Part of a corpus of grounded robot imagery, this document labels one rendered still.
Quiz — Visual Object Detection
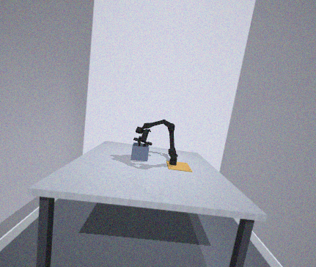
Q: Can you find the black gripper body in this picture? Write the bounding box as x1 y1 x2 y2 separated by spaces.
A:
133 134 152 145

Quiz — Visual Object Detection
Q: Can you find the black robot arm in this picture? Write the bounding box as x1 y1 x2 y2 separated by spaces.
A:
136 120 178 166

